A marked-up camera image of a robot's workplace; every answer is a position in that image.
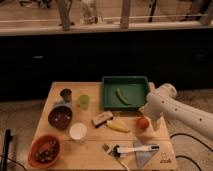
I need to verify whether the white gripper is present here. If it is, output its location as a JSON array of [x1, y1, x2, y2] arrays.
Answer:
[[138, 101, 162, 131]]

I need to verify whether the red apple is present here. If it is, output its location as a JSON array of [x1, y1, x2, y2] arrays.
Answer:
[[137, 117, 149, 130]]

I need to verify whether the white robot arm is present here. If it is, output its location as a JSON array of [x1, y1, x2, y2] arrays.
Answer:
[[139, 83, 213, 141]]

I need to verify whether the green translucent cup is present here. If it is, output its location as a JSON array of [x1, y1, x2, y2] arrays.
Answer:
[[78, 95, 90, 110]]

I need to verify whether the white paper cup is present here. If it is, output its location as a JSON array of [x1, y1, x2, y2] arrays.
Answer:
[[69, 122, 87, 142]]

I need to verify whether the dark metal cup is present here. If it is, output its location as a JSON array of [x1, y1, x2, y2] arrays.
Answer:
[[60, 88, 72, 102]]

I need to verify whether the grey triangular cloth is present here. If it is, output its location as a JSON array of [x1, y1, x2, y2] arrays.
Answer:
[[133, 140, 160, 169]]

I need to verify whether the green pepper in tray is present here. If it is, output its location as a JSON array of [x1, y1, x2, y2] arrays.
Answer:
[[115, 88, 131, 105]]

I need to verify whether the yellow banana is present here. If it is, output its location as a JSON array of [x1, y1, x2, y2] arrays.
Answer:
[[106, 118, 130, 133]]

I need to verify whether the green plastic tray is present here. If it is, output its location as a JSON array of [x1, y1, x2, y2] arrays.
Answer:
[[101, 76, 150, 111]]

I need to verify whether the blackboard eraser brush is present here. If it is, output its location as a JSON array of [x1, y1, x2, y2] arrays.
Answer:
[[91, 111, 113, 128]]

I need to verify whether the dark brown bowl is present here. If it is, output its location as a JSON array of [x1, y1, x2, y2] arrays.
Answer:
[[48, 106, 72, 130]]

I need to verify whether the black stand at left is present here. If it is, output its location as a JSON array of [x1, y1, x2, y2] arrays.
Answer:
[[0, 129, 13, 171]]

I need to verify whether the black cable on floor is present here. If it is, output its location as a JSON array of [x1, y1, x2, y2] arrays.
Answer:
[[169, 132, 213, 171]]

